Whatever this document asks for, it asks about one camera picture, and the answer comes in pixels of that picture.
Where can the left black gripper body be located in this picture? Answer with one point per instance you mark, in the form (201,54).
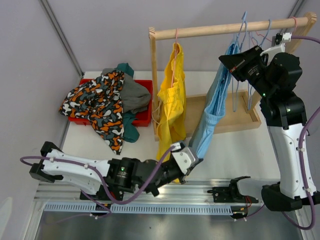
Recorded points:
(169,174)

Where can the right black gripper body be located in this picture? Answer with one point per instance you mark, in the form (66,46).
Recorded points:
(255,69)

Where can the blue hanger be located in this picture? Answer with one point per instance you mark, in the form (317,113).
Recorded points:
(264,36)
(239,45)
(250,72)

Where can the light blue shorts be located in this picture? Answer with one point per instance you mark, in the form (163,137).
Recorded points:
(214,111)

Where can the dark green shorts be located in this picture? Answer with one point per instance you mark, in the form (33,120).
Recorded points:
(131,134)

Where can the grey shorts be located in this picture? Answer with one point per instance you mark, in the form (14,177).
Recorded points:
(135,97)

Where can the camouflage patterned shorts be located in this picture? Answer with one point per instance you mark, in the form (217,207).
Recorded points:
(99,101)

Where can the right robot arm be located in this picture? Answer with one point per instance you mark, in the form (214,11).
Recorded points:
(286,120)

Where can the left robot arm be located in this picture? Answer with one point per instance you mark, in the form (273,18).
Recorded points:
(86,174)

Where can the yellow shorts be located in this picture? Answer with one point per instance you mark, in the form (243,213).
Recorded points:
(171,127)

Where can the pink hanger under yellow shorts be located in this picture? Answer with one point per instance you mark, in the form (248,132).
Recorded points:
(176,50)

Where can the wooden clothes rack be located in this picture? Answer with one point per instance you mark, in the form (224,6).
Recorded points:
(242,119)

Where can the red plastic bin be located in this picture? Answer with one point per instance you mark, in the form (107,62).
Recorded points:
(142,119)

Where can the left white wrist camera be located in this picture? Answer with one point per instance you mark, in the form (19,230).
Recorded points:
(185,157)

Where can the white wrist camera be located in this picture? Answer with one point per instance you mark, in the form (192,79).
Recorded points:
(185,157)
(278,44)

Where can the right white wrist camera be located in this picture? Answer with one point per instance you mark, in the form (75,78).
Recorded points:
(278,44)

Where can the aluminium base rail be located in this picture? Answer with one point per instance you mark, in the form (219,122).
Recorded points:
(193,192)

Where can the white slotted cable duct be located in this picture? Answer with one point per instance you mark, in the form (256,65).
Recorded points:
(138,208)

